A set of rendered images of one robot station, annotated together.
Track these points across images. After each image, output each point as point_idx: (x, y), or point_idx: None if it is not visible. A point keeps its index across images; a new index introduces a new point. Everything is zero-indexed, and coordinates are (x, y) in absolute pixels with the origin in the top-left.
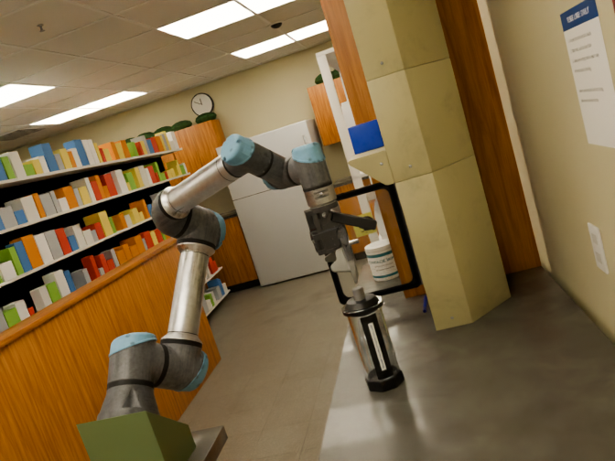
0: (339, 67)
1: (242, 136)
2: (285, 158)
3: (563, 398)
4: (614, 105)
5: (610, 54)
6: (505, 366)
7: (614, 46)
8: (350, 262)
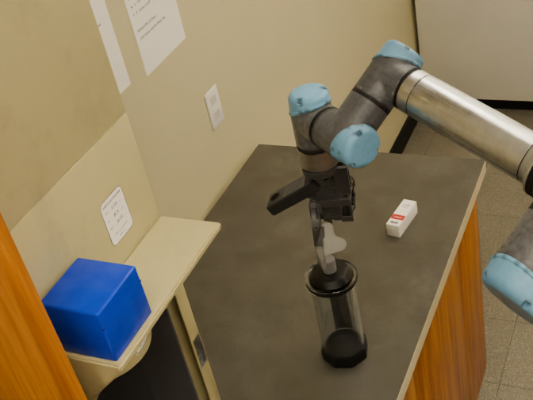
0: (1, 214)
1: (382, 46)
2: (335, 111)
3: (235, 261)
4: (117, 55)
5: (113, 15)
6: (232, 317)
7: (116, 5)
8: None
